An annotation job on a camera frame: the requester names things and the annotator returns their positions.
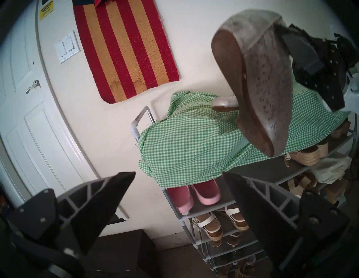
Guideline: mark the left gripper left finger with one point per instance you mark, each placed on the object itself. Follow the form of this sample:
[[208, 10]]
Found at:
[[92, 207]]

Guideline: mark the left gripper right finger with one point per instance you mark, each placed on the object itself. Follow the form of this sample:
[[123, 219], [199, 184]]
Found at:
[[252, 201]]

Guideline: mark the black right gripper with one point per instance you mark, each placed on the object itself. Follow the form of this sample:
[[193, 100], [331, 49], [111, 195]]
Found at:
[[331, 70]]

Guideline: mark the silver perforated shoe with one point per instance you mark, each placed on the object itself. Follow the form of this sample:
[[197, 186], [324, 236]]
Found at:
[[224, 103], [266, 84]]

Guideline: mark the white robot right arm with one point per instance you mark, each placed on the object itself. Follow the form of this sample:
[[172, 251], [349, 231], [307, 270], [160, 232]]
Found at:
[[353, 95]]

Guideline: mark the woven jute espadrille shoe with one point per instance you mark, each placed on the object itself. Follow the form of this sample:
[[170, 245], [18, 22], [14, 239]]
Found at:
[[305, 157], [322, 148]]

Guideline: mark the grey metal shoe rack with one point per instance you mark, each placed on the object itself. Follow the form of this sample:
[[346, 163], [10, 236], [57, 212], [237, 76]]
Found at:
[[135, 129]]

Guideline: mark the tan wedge shoe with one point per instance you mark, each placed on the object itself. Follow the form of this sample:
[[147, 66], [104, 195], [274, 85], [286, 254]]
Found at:
[[340, 130]]

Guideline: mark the brown cardboard shoebox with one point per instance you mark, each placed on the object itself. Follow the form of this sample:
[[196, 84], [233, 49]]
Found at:
[[335, 193]]

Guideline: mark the green gingham cloth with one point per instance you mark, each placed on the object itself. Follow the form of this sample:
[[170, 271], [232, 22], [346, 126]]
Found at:
[[190, 145]]

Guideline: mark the white door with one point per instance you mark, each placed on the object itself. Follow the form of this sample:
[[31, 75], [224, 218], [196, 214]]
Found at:
[[42, 134]]

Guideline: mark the yellow warning sticker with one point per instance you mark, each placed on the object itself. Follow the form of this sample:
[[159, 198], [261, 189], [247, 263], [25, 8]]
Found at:
[[46, 9]]

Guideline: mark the white light switch plate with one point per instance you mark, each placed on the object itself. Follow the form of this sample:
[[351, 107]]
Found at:
[[67, 47]]

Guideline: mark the red yellow striped wall rug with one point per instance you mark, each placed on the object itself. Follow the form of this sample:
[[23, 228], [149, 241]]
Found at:
[[126, 47]]

